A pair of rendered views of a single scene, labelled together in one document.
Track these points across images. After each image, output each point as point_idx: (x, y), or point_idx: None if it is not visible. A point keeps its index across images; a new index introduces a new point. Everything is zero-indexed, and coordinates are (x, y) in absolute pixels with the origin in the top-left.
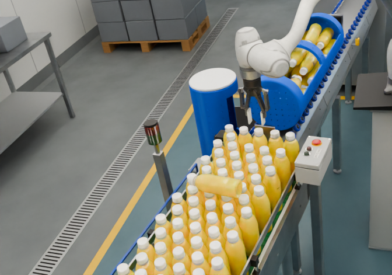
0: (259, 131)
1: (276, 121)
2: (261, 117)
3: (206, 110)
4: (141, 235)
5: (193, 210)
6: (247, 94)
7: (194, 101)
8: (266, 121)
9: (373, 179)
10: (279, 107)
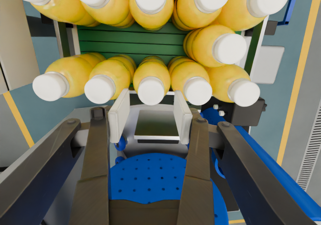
0: (142, 84)
1: (151, 165)
2: (118, 101)
3: (284, 186)
4: None
5: None
6: (211, 223)
7: (312, 199)
8: (170, 164)
9: None
10: (140, 194)
